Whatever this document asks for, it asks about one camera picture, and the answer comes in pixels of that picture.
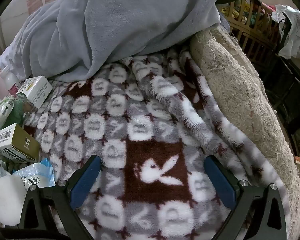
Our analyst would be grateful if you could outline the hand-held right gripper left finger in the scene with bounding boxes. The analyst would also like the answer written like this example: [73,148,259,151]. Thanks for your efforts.
[19,155,102,240]

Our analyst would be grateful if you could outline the white carton box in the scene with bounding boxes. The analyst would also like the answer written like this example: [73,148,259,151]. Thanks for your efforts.
[16,75,53,109]

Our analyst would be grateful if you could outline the grey fleece blanket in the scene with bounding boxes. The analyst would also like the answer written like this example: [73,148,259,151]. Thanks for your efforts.
[0,0,230,85]

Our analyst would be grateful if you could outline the olive gold box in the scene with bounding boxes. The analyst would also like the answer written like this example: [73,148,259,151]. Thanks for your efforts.
[0,123,40,164]

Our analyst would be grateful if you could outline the green white wipes packet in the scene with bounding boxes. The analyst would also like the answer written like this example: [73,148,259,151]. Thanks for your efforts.
[0,97,15,133]

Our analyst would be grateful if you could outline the green cloth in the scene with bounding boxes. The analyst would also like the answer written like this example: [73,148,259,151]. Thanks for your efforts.
[7,97,33,128]

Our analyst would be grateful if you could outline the white bottle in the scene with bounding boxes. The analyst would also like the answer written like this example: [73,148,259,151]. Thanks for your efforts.
[1,65,23,97]

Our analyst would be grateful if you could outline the blue white snack wrapper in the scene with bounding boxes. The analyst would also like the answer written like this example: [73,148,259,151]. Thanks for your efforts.
[12,158,56,190]

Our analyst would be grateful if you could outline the white plastic bag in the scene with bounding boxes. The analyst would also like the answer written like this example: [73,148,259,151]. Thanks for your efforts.
[272,4,300,60]

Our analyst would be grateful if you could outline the printed plush blanket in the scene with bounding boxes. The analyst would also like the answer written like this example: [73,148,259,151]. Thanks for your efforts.
[0,47,294,240]

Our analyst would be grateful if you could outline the wooden crib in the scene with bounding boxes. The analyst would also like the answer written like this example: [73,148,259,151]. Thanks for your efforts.
[216,0,293,63]

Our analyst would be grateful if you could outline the pale lilac pillow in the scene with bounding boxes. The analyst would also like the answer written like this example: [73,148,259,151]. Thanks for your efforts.
[0,42,25,80]

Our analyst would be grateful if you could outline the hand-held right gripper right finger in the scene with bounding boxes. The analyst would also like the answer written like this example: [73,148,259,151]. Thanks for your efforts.
[204,155,290,240]

